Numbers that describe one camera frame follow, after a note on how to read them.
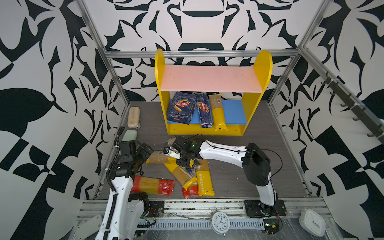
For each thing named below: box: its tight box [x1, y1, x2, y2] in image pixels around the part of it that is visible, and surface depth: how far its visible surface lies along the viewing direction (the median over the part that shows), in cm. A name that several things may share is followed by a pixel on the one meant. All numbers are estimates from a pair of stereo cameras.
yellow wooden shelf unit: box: [155, 49, 273, 136], surface depth 89 cm
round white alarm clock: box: [211, 211, 230, 237], surface depth 69 cm
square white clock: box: [299, 208, 326, 237], surface depth 70 cm
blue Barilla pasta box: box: [166, 92, 197, 125], surface depth 91 cm
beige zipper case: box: [127, 106, 141, 129], surface depth 107 cm
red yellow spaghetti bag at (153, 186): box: [131, 176, 176, 197], surface depth 80 cm
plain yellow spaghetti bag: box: [209, 94, 228, 132], surface depth 95 cm
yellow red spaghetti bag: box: [163, 163, 199, 199], surface depth 81 cm
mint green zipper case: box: [121, 130, 138, 142], surface depth 101 cm
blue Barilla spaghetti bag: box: [197, 92, 213, 129], surface depth 93 cm
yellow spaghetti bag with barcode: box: [146, 150, 177, 164], surface depth 87 cm
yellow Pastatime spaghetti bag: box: [196, 159, 215, 197], surface depth 82 cm
